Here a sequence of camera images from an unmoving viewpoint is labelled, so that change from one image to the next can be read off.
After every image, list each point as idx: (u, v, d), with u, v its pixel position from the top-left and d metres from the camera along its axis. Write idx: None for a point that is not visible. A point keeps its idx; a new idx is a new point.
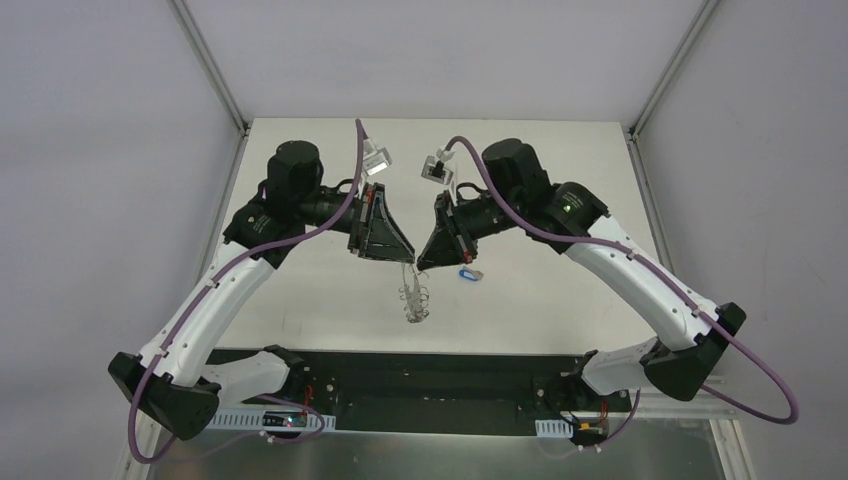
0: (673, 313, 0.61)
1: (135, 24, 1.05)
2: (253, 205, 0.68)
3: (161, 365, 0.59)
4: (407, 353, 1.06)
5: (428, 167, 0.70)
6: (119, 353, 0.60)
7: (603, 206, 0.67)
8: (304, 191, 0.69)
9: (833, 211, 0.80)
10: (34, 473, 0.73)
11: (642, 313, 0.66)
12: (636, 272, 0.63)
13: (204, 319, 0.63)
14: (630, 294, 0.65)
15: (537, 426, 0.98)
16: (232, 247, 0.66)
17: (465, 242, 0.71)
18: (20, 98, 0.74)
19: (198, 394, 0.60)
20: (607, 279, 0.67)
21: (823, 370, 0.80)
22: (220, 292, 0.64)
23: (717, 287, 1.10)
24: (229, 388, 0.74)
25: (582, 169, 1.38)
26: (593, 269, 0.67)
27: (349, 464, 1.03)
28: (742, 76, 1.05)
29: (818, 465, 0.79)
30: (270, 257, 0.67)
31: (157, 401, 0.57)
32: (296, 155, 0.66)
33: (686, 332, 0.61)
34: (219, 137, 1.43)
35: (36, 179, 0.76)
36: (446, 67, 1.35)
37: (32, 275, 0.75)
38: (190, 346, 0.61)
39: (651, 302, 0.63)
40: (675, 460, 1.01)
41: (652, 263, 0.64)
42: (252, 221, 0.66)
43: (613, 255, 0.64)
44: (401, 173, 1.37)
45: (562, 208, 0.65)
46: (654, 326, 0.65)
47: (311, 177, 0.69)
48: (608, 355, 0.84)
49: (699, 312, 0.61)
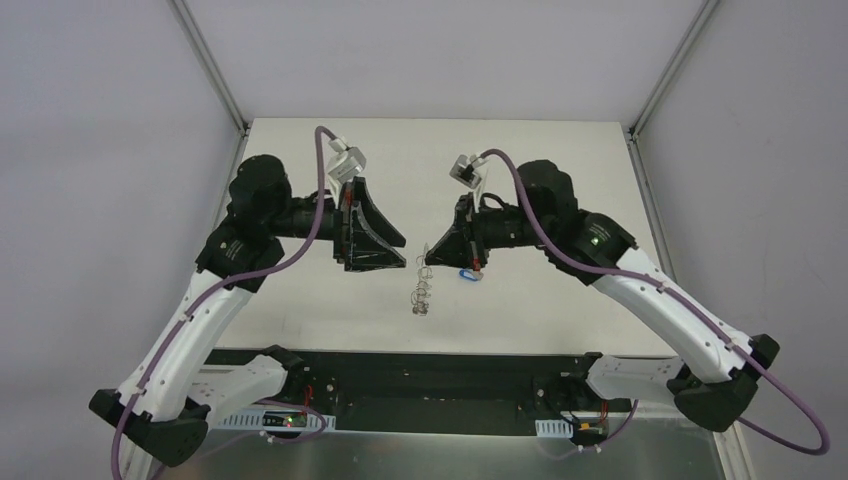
0: (706, 348, 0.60)
1: (134, 23, 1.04)
2: (223, 228, 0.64)
3: (140, 402, 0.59)
4: (407, 352, 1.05)
5: (457, 167, 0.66)
6: (99, 390, 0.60)
7: (633, 239, 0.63)
8: (275, 211, 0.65)
9: (833, 211, 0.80)
10: (34, 475, 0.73)
11: (671, 344, 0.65)
12: (668, 306, 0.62)
13: (181, 353, 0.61)
14: (660, 326, 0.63)
15: (537, 426, 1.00)
16: (206, 275, 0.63)
17: (476, 250, 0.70)
18: (21, 99, 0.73)
19: (178, 428, 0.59)
20: (636, 310, 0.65)
21: (822, 370, 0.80)
22: (194, 325, 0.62)
23: (717, 287, 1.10)
24: (221, 406, 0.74)
25: (582, 169, 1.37)
26: (620, 301, 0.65)
27: (349, 464, 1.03)
28: (742, 76, 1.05)
29: (817, 466, 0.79)
30: (247, 283, 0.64)
31: (137, 438, 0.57)
32: (255, 177, 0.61)
33: (720, 367, 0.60)
34: (219, 137, 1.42)
35: (36, 179, 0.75)
36: (447, 67, 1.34)
37: (31, 275, 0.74)
38: (167, 383, 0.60)
39: (684, 337, 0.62)
40: (674, 460, 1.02)
41: (683, 295, 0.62)
42: (225, 247, 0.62)
43: (644, 288, 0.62)
44: (401, 174, 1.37)
45: (590, 240, 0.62)
46: (684, 357, 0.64)
47: (280, 195, 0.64)
48: (618, 366, 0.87)
49: (733, 346, 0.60)
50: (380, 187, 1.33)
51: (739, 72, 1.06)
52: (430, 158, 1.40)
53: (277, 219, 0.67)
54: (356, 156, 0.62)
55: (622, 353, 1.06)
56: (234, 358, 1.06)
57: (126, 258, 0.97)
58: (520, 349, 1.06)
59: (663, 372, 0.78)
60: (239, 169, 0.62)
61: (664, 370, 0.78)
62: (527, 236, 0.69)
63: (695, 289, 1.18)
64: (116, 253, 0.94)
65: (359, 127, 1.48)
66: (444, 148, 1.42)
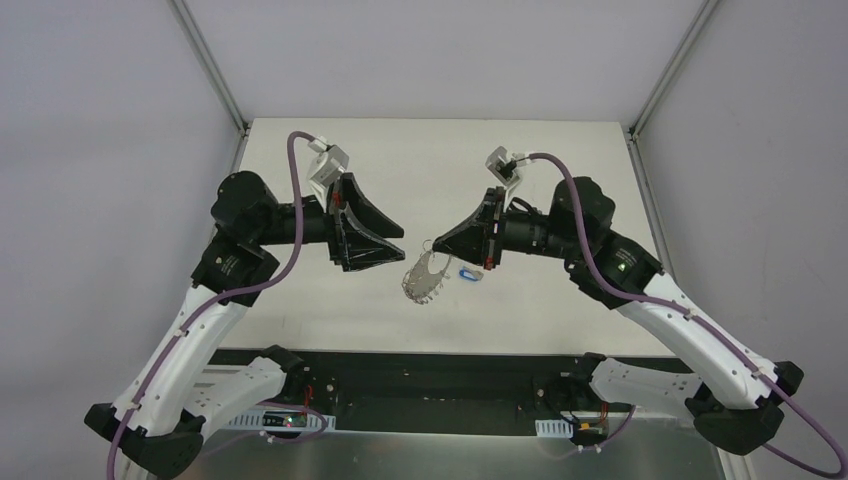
0: (733, 377, 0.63)
1: (134, 23, 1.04)
2: (216, 242, 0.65)
3: (135, 417, 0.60)
4: (406, 353, 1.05)
5: (496, 161, 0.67)
6: (94, 406, 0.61)
7: (658, 263, 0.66)
8: (262, 224, 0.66)
9: (833, 211, 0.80)
10: (34, 475, 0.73)
11: (696, 370, 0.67)
12: (694, 334, 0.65)
13: (177, 369, 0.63)
14: (687, 354, 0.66)
15: (537, 426, 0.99)
16: (200, 291, 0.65)
17: (493, 250, 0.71)
18: (20, 99, 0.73)
19: (173, 441, 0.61)
20: (663, 337, 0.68)
21: (823, 370, 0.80)
22: (190, 341, 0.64)
23: (717, 287, 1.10)
24: (217, 417, 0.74)
25: (583, 169, 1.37)
26: (646, 327, 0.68)
27: (349, 465, 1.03)
28: (742, 76, 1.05)
29: (817, 466, 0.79)
30: (242, 298, 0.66)
31: (131, 452, 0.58)
32: (237, 197, 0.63)
33: (747, 394, 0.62)
34: (219, 137, 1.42)
35: (36, 179, 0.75)
36: (447, 67, 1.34)
37: (31, 275, 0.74)
38: (162, 397, 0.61)
39: (710, 365, 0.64)
40: (674, 460, 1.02)
41: (710, 323, 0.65)
42: (220, 261, 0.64)
43: (671, 315, 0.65)
44: (401, 174, 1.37)
45: (617, 266, 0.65)
46: (709, 383, 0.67)
47: (265, 210, 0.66)
48: (628, 374, 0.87)
49: (760, 375, 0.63)
50: (379, 187, 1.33)
51: (739, 73, 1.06)
52: (429, 158, 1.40)
53: (264, 232, 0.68)
54: (336, 155, 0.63)
55: (622, 353, 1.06)
56: (235, 358, 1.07)
57: (126, 258, 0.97)
58: (520, 349, 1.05)
59: (680, 390, 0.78)
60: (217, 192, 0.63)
61: (680, 386, 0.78)
62: (549, 246, 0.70)
63: (696, 289, 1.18)
64: (116, 253, 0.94)
65: (359, 127, 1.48)
66: (444, 147, 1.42)
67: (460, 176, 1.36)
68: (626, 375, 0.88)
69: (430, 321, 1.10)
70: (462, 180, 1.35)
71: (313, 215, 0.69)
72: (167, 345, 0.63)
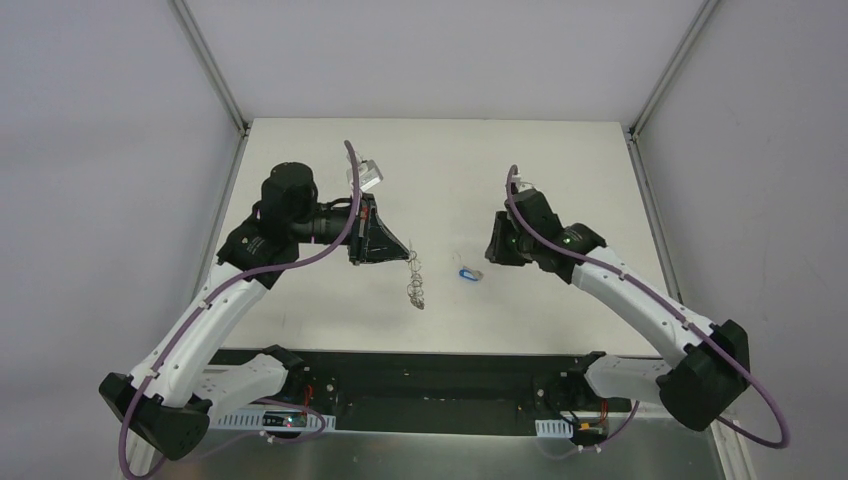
0: (662, 325, 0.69)
1: (135, 26, 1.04)
2: (247, 226, 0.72)
3: (153, 385, 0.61)
4: (409, 353, 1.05)
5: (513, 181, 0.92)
6: (110, 373, 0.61)
7: (601, 239, 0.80)
8: (297, 213, 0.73)
9: (832, 210, 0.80)
10: (33, 473, 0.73)
11: (642, 330, 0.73)
12: (628, 291, 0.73)
13: (195, 343, 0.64)
14: (626, 311, 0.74)
15: (537, 426, 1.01)
16: (224, 268, 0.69)
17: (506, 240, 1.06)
18: (20, 97, 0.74)
19: (186, 416, 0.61)
20: (609, 301, 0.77)
21: (825, 369, 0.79)
22: (213, 313, 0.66)
23: (718, 284, 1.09)
24: (221, 404, 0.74)
25: (582, 169, 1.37)
26: (594, 290, 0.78)
27: (349, 464, 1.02)
28: (740, 76, 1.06)
29: (822, 467, 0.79)
30: (264, 278, 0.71)
31: (147, 421, 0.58)
32: (288, 180, 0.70)
33: (676, 342, 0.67)
34: (218, 137, 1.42)
35: (37, 178, 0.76)
36: (448, 65, 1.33)
37: (28, 277, 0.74)
38: (181, 367, 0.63)
39: (645, 318, 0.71)
40: (676, 461, 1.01)
41: (644, 283, 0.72)
42: (246, 242, 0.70)
43: (605, 275, 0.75)
44: (401, 173, 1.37)
45: (564, 240, 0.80)
46: (653, 341, 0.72)
47: (305, 200, 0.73)
48: (617, 363, 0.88)
49: (688, 324, 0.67)
50: (380, 189, 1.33)
51: (738, 73, 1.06)
52: (429, 159, 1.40)
53: (295, 221, 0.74)
54: (373, 168, 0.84)
55: (621, 353, 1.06)
56: (234, 358, 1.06)
57: (125, 258, 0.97)
58: (520, 349, 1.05)
59: (655, 370, 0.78)
60: (271, 173, 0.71)
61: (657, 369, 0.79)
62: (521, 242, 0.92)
63: (694, 290, 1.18)
64: (115, 254, 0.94)
65: (358, 129, 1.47)
66: (443, 148, 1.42)
67: (462, 176, 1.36)
68: (617, 364, 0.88)
69: (430, 320, 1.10)
70: (463, 182, 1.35)
71: (341, 218, 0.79)
72: (189, 316, 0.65)
